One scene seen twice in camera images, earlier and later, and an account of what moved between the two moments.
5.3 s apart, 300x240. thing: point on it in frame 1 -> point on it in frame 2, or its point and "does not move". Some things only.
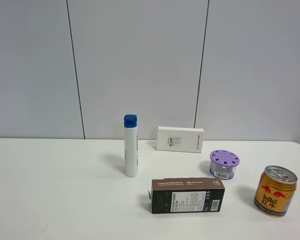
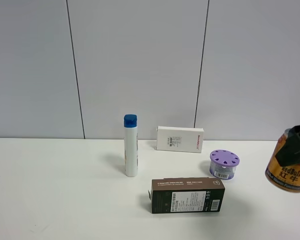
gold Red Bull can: x=277 y=186 -> x=294 y=178
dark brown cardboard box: x=171 y=195 does not move
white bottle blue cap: x=131 y=142 does not move
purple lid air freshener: x=223 y=163 does not move
